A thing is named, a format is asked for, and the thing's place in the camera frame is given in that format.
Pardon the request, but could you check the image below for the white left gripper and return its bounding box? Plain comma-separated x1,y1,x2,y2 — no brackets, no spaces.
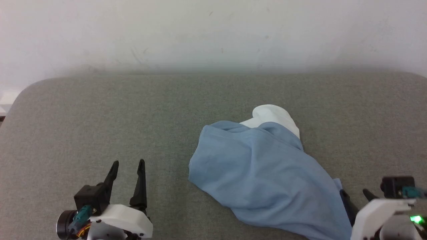
87,159,153,240

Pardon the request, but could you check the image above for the teal right camera cable plug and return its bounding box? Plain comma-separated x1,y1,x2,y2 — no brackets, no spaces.
402,186,427,199

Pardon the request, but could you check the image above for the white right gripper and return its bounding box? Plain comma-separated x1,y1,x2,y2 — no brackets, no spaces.
339,188,417,240

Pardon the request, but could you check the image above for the teal camera cable plug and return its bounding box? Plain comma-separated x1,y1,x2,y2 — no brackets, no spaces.
402,186,427,199
68,205,93,233

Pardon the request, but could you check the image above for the grey fabric sofa cushion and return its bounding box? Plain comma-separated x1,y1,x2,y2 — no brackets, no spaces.
0,72,427,240

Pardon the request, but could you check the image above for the light blue white-sleeved t-shirt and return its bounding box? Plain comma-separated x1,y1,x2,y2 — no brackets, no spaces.
188,104,354,240

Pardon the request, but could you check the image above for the teal left camera cable plug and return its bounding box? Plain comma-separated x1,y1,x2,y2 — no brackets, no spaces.
68,205,93,233

